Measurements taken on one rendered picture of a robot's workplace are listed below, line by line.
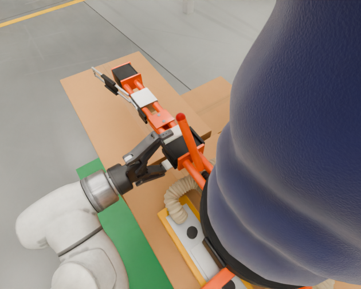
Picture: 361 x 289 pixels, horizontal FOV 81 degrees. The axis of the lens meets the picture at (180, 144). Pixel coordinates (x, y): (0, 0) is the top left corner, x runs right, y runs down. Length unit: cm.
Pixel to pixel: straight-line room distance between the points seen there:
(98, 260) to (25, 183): 165
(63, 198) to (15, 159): 178
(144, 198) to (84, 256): 25
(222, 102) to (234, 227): 125
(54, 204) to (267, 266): 42
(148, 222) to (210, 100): 102
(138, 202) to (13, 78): 262
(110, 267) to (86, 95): 70
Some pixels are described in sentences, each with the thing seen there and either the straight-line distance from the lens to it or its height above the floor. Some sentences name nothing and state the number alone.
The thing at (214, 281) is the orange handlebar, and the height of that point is 110.
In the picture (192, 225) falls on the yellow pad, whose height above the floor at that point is 99.
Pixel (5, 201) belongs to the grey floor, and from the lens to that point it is 213.
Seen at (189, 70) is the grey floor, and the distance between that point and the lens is 259.
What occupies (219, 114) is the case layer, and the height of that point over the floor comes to 54.
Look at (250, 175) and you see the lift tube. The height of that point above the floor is 142.
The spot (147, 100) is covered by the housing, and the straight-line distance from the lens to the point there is 68.
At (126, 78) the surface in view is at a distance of 75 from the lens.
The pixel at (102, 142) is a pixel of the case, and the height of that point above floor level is 94.
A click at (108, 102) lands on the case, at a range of 94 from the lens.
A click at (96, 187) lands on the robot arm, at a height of 113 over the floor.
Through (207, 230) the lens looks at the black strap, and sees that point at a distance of 37.
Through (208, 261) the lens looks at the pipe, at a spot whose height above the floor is 101.
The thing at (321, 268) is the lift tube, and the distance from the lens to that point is 21.
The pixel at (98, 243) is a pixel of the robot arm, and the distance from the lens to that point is 53.
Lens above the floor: 158
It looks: 57 degrees down
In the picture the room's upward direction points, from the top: straight up
